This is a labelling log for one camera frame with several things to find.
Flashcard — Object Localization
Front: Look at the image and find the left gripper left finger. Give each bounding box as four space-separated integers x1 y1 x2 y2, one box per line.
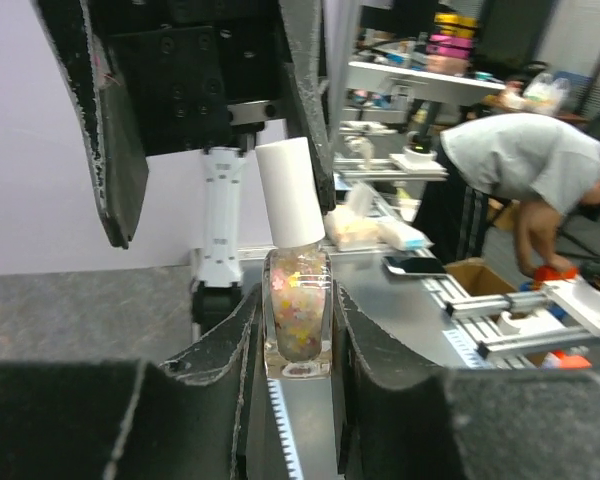
0 288 261 479

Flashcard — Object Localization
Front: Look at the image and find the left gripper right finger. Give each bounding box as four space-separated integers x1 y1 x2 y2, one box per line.
332 287 600 479

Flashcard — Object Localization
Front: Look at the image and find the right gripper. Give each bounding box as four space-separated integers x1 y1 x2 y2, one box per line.
32 0 336 249

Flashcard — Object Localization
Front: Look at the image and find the nail polish bottle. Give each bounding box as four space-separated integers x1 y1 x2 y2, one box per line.
262 243 334 380

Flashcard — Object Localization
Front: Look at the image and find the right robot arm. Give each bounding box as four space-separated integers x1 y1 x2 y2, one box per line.
34 1 335 331

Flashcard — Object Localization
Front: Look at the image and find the smartphone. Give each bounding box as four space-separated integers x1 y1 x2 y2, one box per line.
383 256 447 278

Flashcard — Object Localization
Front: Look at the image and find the cardboard box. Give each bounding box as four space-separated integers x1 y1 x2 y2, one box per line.
445 258 517 296

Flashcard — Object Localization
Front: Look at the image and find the person in grey shirt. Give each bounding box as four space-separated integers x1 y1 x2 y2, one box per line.
412 113 600 277

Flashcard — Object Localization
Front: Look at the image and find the light blue cable duct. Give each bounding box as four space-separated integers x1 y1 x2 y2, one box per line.
267 379 304 480

